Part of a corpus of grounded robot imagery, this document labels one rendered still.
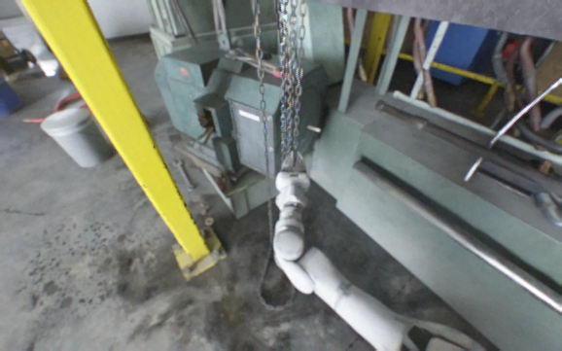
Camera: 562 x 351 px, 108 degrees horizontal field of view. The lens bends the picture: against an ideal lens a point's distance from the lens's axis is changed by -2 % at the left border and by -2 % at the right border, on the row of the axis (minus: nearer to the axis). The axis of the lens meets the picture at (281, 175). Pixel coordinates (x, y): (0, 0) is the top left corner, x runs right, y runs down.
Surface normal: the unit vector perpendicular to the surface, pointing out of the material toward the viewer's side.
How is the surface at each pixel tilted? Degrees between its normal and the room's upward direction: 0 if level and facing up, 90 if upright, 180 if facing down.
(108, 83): 90
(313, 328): 0
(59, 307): 0
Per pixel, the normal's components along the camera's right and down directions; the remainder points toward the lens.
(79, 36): 0.59, 0.56
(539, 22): -0.80, 0.42
